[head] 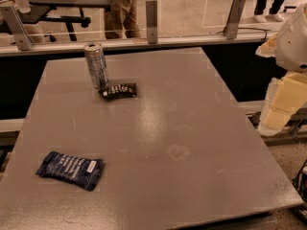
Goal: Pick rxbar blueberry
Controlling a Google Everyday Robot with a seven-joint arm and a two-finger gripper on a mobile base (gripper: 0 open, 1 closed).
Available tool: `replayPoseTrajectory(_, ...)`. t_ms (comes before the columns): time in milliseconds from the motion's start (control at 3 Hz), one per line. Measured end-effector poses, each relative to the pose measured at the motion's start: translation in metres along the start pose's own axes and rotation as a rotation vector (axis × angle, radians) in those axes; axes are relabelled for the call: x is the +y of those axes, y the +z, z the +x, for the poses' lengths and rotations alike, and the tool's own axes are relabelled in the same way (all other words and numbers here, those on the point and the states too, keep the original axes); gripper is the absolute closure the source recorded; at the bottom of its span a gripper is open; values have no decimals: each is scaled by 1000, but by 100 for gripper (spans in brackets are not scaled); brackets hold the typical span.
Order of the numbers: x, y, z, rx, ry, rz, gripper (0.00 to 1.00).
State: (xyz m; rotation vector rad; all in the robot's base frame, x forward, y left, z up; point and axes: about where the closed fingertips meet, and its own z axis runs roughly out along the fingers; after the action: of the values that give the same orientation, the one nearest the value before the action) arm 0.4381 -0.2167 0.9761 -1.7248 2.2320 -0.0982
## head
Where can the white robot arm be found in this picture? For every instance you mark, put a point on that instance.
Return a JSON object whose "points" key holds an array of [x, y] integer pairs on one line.
{"points": [[291, 43]]}

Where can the black desk in background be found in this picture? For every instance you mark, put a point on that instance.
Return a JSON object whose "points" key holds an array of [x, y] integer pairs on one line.
{"points": [[69, 20]]}

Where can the dark blue snack bar wrapper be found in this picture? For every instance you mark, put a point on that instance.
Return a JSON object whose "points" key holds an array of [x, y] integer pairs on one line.
{"points": [[79, 171]]}

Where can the left metal glass bracket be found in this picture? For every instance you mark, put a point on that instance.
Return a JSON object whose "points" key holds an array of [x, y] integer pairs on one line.
{"points": [[11, 16]]}

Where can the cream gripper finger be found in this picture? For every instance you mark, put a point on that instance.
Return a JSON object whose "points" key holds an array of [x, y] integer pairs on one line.
{"points": [[284, 98], [267, 49]]}

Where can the person in tan trousers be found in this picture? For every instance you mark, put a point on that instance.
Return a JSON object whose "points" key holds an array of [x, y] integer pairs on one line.
{"points": [[121, 19]]}

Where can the black snack bar wrapper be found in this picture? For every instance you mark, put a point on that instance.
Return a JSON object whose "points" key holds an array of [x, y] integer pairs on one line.
{"points": [[119, 91]]}

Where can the middle metal glass bracket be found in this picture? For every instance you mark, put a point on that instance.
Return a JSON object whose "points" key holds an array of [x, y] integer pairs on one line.
{"points": [[151, 20]]}

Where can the metal glass bracket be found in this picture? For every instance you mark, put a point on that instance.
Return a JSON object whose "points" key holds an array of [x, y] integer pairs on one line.
{"points": [[232, 24], [11, 16], [151, 20]]}

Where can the silver drink can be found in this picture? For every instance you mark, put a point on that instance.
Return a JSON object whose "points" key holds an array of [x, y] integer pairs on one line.
{"points": [[96, 63]]}

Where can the right metal glass bracket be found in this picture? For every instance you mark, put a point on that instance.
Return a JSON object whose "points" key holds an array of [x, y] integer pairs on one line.
{"points": [[232, 24]]}

